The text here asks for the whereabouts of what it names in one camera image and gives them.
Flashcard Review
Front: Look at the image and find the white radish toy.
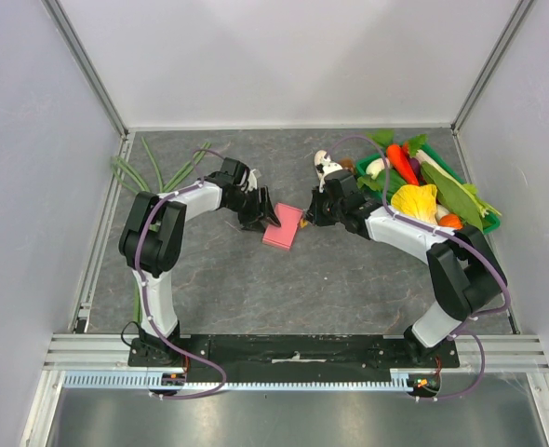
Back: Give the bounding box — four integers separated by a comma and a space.
314, 150, 332, 175

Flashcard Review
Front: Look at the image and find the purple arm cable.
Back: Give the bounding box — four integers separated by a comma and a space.
323, 134, 511, 401
133, 148, 229, 400

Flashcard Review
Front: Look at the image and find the green leafy vegetable toy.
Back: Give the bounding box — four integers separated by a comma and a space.
356, 169, 407, 205

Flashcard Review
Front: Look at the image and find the orange pumpkin toy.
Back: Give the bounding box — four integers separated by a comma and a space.
438, 213, 463, 229

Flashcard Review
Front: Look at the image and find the green corn toy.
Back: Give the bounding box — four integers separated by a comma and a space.
421, 162, 499, 233

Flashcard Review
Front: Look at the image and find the pink express box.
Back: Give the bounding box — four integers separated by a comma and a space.
262, 203, 303, 251

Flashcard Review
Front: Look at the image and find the white turnip toy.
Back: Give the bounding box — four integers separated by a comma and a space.
366, 157, 392, 180

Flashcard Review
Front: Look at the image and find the white cable duct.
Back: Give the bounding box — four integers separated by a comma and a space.
62, 371, 437, 392

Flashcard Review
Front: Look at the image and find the green plastic tray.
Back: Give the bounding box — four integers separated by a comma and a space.
355, 142, 502, 234

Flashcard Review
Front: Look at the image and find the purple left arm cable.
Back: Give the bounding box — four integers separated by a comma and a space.
133, 148, 229, 400

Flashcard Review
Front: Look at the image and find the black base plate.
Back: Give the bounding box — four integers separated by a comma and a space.
128, 334, 460, 369

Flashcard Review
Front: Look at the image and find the brown mushroom toy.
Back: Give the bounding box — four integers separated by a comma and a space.
339, 158, 355, 169

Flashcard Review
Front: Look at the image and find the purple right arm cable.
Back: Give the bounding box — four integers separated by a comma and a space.
323, 134, 511, 401

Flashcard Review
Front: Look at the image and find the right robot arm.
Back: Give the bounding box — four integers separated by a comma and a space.
306, 169, 507, 367

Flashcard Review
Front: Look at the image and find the orange carrot toy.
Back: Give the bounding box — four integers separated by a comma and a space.
386, 144, 420, 186

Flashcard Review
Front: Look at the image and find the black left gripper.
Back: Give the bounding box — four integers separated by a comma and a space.
226, 186, 281, 234

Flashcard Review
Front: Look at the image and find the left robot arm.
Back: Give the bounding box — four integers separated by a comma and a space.
118, 157, 281, 366

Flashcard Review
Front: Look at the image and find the yellow cabbage toy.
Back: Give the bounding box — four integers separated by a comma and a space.
391, 184, 437, 225

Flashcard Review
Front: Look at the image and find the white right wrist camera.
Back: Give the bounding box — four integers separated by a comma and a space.
315, 158, 343, 193

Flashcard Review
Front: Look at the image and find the green long beans bundle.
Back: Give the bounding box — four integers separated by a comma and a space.
110, 135, 212, 322

